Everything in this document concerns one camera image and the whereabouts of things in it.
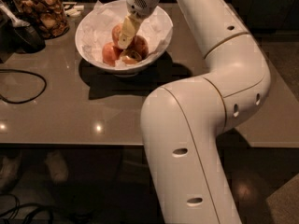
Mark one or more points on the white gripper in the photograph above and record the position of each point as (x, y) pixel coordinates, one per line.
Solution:
(139, 4)

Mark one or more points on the large red top apple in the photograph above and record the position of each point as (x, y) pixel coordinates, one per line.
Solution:
(116, 33)

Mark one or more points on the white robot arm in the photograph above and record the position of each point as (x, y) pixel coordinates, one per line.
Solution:
(181, 120)

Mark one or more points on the red apple right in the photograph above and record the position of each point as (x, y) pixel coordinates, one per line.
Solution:
(140, 45)

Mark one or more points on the yellow-red apple front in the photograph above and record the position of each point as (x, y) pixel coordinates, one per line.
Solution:
(130, 56)

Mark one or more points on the red apple left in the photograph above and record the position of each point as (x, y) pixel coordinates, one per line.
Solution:
(110, 53)

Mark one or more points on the white paper bowl liner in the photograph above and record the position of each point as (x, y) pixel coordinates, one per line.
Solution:
(96, 31)

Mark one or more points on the white ceramic bowl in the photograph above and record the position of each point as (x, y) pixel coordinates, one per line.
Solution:
(90, 34)

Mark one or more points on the small white items behind bowl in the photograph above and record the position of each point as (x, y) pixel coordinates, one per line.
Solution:
(73, 10)

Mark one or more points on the glass jar of dried chips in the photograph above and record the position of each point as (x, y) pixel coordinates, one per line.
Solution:
(47, 16)

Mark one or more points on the black round device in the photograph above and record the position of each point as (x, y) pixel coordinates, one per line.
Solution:
(28, 39)

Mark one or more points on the white shoe right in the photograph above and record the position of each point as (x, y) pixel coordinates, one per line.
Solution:
(57, 167)

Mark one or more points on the white shoe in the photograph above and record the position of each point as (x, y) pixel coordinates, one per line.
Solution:
(57, 167)
(9, 172)

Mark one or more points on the white shoe left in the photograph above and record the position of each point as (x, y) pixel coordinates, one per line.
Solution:
(9, 172)

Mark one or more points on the white spoon handle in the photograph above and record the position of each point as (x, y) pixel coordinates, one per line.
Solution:
(16, 23)

